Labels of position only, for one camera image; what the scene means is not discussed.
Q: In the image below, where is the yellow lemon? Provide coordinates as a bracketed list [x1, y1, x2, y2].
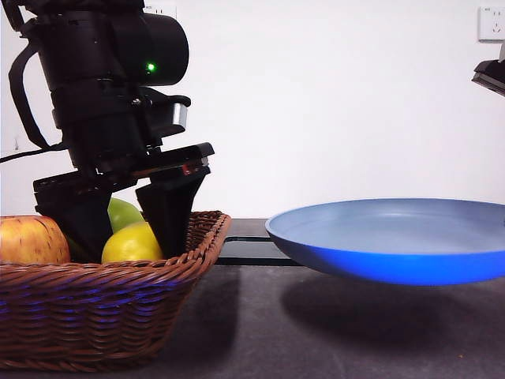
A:
[101, 221, 165, 265]

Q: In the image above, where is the blue round plate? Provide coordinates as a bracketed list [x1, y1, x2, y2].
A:
[264, 197, 505, 287]

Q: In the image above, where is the brown wicker basket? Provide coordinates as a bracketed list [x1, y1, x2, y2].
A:
[0, 210, 233, 361]

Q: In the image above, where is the green apple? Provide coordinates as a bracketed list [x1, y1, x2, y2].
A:
[65, 197, 146, 260]

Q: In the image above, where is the red yellow apple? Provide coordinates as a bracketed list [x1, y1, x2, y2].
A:
[0, 215, 72, 265]

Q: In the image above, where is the black flat tray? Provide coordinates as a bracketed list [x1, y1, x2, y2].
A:
[215, 235, 305, 266]

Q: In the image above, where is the white wall socket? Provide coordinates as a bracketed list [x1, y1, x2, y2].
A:
[477, 6, 505, 43]
[144, 3, 178, 19]

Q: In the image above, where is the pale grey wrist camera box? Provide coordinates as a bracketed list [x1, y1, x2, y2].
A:
[149, 94, 193, 137]

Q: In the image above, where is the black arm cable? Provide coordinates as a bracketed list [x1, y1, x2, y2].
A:
[0, 43, 70, 163]

